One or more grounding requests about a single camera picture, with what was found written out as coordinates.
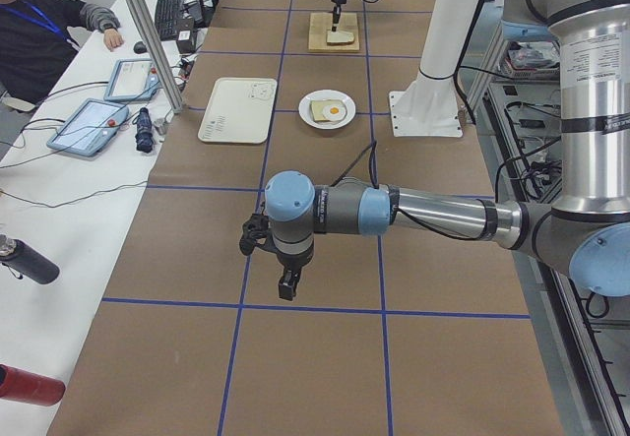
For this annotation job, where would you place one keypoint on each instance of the white bread slice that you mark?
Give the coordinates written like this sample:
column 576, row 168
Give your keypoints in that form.
column 340, row 37

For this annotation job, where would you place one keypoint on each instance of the bread slice with egg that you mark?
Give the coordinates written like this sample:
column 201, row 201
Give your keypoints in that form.
column 329, row 110

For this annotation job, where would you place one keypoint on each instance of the white round plate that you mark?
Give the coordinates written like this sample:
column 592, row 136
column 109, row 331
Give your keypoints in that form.
column 305, row 114

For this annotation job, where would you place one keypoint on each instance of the person's hand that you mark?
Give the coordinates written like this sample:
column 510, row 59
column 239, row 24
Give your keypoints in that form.
column 112, row 39

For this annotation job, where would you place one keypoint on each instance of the wooden cutting board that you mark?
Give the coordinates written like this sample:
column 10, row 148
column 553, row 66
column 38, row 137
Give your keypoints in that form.
column 324, row 37

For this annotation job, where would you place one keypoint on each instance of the cream rectangular tray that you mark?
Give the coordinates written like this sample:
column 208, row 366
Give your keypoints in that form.
column 239, row 111

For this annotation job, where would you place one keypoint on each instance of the small black box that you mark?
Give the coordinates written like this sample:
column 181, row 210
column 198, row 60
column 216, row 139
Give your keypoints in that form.
column 186, row 41

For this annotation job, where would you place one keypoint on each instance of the black keyboard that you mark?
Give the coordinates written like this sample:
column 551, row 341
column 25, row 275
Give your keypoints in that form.
column 166, row 17

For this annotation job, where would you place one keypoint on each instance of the black computer mouse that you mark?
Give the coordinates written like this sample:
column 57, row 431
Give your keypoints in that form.
column 139, row 48

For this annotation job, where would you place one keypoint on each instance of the folded dark blue umbrella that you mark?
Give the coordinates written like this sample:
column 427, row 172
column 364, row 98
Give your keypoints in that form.
column 144, row 132

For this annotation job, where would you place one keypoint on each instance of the far blue teach pendant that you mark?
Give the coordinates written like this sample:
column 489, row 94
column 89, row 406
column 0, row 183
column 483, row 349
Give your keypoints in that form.
column 132, row 80

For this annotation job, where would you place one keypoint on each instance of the blue teach pendant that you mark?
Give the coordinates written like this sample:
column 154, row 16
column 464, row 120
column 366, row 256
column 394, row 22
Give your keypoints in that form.
column 89, row 129
column 132, row 80

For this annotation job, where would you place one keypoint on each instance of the near blue teach pendant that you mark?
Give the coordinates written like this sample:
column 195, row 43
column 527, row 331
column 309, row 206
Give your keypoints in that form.
column 89, row 129

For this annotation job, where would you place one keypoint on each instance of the black water bottle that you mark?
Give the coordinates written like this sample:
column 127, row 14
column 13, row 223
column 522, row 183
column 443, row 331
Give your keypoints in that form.
column 20, row 257

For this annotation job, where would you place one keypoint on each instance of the red water bottle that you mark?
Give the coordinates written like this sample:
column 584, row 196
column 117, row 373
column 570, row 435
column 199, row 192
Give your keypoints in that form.
column 19, row 385

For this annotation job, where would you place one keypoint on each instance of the seated person in black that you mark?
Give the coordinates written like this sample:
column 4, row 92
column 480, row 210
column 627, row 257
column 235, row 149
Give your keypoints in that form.
column 36, row 46

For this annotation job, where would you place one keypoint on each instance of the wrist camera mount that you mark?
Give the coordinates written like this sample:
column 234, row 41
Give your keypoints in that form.
column 256, row 233

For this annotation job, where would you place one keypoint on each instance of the white camera pillar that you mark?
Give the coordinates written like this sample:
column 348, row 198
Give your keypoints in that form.
column 429, row 106

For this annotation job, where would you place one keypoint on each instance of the aluminium frame post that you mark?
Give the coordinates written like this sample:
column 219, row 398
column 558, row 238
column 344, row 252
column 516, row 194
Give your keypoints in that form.
column 146, row 28

